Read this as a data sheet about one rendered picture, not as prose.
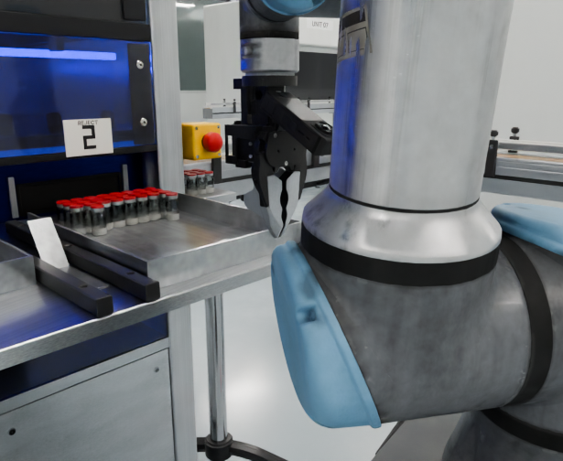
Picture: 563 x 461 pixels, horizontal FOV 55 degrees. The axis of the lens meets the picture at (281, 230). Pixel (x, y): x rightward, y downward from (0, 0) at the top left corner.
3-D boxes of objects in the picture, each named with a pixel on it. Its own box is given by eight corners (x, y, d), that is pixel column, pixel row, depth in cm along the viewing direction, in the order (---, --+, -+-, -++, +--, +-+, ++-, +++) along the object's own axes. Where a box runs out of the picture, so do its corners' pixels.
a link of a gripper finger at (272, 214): (254, 230, 77) (253, 166, 74) (284, 239, 73) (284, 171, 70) (237, 235, 74) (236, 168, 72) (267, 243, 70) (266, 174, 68)
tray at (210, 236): (29, 234, 83) (27, 212, 82) (170, 209, 101) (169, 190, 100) (148, 291, 60) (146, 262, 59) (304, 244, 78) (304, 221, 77)
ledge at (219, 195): (150, 199, 118) (150, 191, 118) (198, 191, 127) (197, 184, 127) (189, 209, 109) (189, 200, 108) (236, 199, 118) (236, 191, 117)
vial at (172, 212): (164, 219, 92) (162, 193, 91) (174, 217, 94) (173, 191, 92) (171, 221, 91) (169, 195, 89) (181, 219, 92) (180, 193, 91)
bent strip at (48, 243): (32, 265, 69) (27, 220, 68) (55, 260, 71) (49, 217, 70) (84, 293, 60) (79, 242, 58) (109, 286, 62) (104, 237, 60)
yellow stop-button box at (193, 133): (173, 157, 112) (171, 123, 110) (200, 155, 117) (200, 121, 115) (195, 161, 107) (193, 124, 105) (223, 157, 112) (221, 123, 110)
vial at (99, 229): (89, 234, 83) (86, 205, 82) (102, 231, 84) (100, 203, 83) (96, 237, 81) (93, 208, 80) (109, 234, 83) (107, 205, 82)
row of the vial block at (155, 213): (69, 234, 83) (66, 205, 82) (167, 215, 95) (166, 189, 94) (75, 237, 81) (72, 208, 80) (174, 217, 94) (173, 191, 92)
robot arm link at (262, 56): (311, 40, 68) (265, 36, 62) (310, 78, 69) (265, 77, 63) (269, 43, 73) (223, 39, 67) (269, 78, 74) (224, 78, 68)
